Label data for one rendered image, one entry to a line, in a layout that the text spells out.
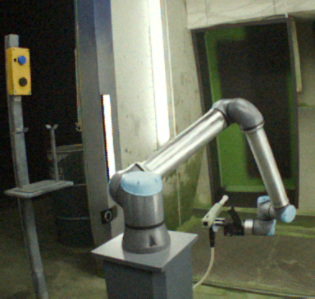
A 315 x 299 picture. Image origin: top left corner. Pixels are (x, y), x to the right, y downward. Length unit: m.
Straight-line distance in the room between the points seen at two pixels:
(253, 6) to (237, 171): 1.57
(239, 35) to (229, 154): 0.88
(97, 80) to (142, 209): 1.10
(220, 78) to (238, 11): 1.05
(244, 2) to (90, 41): 1.67
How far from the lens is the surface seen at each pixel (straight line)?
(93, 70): 2.05
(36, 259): 2.00
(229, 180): 2.55
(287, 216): 1.64
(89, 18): 2.14
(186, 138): 1.40
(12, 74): 1.78
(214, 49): 2.33
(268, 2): 3.16
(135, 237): 1.17
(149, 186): 1.12
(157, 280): 1.14
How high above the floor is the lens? 1.14
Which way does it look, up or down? 5 degrees down
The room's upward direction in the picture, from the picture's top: 4 degrees counter-clockwise
